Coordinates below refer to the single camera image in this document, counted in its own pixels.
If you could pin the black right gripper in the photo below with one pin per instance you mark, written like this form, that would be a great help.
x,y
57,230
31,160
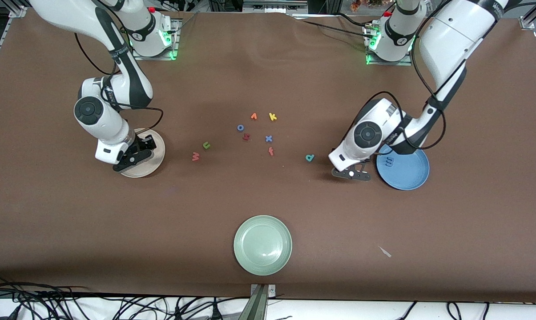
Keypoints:
x,y
139,143

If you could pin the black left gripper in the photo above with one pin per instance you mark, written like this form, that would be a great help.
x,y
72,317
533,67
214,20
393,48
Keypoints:
x,y
367,160

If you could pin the blue foam letter m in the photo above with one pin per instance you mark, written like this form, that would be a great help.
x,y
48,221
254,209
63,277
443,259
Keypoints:
x,y
388,161

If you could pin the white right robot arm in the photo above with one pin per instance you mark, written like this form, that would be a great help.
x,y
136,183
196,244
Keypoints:
x,y
112,129

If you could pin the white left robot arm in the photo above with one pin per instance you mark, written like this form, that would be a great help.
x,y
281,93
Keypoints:
x,y
450,35

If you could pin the beige brown plate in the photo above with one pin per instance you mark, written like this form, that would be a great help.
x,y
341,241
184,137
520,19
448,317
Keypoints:
x,y
154,162

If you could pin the blue plate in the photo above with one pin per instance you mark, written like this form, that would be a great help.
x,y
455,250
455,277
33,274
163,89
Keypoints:
x,y
408,171

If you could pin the small white paper scrap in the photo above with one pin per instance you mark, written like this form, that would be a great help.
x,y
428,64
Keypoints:
x,y
385,252

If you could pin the brown table cover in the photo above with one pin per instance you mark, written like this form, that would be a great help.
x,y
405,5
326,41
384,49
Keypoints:
x,y
72,222

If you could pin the pale green plate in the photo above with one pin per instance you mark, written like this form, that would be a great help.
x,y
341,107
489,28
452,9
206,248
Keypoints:
x,y
263,245

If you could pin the orange dried plant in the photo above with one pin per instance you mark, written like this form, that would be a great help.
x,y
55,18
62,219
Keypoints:
x,y
356,4

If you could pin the grey metal box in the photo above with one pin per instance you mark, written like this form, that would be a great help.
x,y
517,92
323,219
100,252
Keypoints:
x,y
272,5

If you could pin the aluminium table rail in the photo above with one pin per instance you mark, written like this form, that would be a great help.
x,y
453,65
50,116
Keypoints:
x,y
3,44

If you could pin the aluminium camera stand profile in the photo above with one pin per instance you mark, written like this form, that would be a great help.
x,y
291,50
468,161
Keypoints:
x,y
259,306

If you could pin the aluminium frame corner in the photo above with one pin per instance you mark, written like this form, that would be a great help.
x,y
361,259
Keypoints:
x,y
528,21

